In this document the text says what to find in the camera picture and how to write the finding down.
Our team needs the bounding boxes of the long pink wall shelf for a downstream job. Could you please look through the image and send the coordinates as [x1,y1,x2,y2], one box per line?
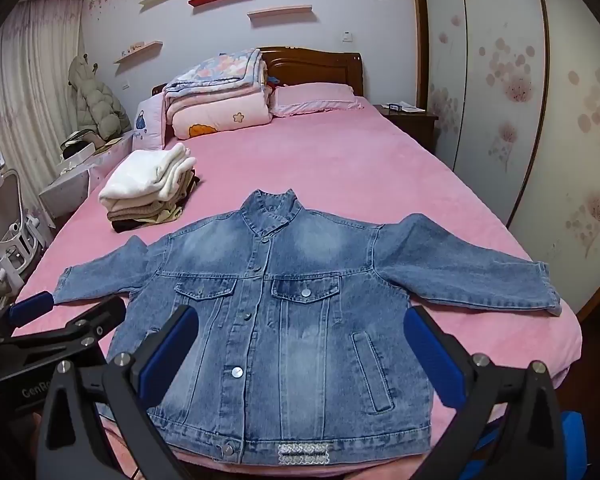
[246,4,313,22]

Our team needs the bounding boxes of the short pink wall shelf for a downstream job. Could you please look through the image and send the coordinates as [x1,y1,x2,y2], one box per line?
[113,41,163,65]

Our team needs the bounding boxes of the bed with pink sheet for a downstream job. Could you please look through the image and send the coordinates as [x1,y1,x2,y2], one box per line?
[10,95,583,480]

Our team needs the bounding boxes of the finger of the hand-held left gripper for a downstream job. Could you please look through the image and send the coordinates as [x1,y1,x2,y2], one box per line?
[7,290,57,328]
[0,295,128,361]

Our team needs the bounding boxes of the pale floral curtain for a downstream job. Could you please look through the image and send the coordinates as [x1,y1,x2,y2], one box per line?
[0,0,88,216]

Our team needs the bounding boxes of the blue plastic object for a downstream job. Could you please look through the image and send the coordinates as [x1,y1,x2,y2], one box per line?
[480,410,589,480]

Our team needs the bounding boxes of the olive puffer jacket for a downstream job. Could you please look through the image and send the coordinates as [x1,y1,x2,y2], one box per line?
[68,54,132,142]

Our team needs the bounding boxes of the stack of folded clothes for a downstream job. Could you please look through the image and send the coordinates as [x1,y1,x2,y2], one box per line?
[99,142,201,235]

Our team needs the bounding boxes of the lilac cushion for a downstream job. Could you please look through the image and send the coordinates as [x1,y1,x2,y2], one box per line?
[132,97,167,151]

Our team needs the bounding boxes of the floral sliding wardrobe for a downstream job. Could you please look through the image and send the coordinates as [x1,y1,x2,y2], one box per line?
[412,0,600,321]

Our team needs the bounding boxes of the pink pillow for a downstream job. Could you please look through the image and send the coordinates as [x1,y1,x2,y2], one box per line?
[270,82,365,120]

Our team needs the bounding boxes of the blue denim jacket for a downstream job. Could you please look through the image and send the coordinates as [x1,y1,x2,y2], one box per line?
[54,188,563,466]

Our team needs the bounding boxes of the dark wooden nightstand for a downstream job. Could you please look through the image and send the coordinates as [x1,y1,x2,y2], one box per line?
[372,104,440,155]

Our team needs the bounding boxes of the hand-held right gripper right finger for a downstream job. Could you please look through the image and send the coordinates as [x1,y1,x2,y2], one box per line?
[402,304,567,480]

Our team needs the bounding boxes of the floral folded quilt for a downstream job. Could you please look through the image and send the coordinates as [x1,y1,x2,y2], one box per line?
[163,48,269,98]

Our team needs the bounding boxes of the white storage cabinet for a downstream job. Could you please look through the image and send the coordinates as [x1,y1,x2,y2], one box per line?
[39,132,136,218]

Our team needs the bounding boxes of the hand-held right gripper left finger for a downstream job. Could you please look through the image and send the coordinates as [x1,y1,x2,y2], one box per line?
[36,304,201,480]

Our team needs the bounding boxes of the dark bag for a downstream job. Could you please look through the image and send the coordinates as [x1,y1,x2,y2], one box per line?
[60,129,107,162]

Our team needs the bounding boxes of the pink folded quilt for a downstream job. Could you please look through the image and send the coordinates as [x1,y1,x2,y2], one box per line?
[166,85,274,141]

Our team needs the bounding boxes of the white office chair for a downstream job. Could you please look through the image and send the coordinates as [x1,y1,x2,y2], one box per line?
[0,145,54,307]

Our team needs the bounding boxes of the dark wooden headboard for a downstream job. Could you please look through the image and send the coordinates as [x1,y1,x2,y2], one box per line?
[152,46,366,98]

